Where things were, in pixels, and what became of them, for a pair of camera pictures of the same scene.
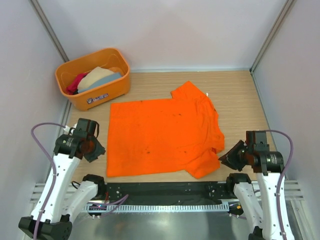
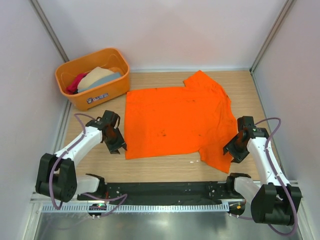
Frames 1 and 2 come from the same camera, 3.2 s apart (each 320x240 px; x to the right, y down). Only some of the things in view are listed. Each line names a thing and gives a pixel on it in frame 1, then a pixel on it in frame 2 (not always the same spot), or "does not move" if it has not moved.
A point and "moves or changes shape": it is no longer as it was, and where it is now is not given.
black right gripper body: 238,156 to 237,149
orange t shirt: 179,135 moves or changes shape
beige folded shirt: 92,75 does not move
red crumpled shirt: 72,88 does not move
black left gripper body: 95,149 to 115,140
